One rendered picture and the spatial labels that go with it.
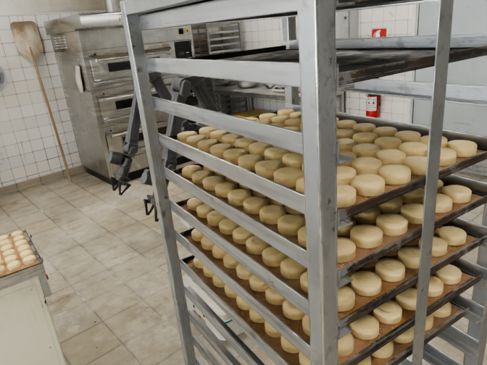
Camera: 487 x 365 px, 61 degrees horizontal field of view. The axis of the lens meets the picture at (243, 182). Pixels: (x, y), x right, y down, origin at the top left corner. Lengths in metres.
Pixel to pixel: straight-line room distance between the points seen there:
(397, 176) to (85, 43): 4.66
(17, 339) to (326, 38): 1.86
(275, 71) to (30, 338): 1.76
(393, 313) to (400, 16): 4.58
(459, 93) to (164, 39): 4.89
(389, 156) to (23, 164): 5.58
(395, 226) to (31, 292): 1.61
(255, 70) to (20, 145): 5.49
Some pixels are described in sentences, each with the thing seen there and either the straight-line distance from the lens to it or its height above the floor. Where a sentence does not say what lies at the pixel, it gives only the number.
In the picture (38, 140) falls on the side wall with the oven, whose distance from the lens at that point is 6.05.
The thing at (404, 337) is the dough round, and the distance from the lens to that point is 0.92.
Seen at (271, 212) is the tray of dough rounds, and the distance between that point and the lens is 0.76.
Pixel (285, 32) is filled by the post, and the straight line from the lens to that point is 1.23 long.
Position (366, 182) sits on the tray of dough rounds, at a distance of 0.64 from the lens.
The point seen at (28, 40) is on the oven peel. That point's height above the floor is 1.80.
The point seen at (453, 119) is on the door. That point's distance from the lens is 5.07.
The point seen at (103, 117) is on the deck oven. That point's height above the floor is 0.88.
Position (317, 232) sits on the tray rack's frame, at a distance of 0.53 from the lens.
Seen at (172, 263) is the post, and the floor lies 1.15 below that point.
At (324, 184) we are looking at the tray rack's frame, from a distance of 0.51.
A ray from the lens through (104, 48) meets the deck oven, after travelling 5.20.
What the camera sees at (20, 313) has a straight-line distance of 2.04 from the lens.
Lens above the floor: 1.75
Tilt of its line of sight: 21 degrees down
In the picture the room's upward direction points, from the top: 5 degrees counter-clockwise
